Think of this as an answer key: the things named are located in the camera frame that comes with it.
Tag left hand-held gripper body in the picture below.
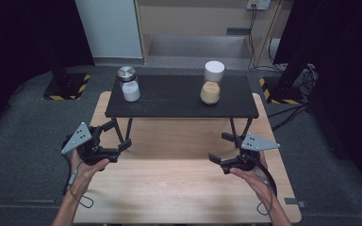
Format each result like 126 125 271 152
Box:
60 121 121 167

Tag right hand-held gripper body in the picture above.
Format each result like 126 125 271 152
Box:
220 132 281 175

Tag glass shaker with silver lid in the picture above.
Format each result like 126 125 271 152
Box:
116 66 141 103

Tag white-capped yellow seasoning bottle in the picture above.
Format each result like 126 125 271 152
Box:
199 60 226 105

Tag black metal rack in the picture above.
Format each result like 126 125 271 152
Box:
104 74 260 150

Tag person's right hand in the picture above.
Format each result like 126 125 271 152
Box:
229 152 276 202

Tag person's left hand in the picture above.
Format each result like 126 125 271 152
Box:
65 149 111 202

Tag black stand base striped tape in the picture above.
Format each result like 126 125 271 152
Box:
42 73 91 102
258 74 305 105

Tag grey tape strip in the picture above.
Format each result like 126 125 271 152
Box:
284 197 307 209

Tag white panel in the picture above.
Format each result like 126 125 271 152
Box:
74 0 144 59

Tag dark grey bar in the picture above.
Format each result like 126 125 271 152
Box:
225 27 252 36

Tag black curtain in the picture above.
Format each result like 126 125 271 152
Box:
272 0 362 189
0 0 95 139

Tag beige wooden desk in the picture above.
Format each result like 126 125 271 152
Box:
134 0 286 69

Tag white power strip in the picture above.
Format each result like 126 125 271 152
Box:
246 0 272 11

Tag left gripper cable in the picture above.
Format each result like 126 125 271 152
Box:
63 150 94 210

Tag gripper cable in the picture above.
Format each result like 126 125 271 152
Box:
254 163 278 217
63 150 94 210

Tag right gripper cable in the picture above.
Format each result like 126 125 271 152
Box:
254 163 278 217

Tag black floor cables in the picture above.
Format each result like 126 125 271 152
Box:
267 102 312 131

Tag black power cables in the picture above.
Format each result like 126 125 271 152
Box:
247 4 286 73

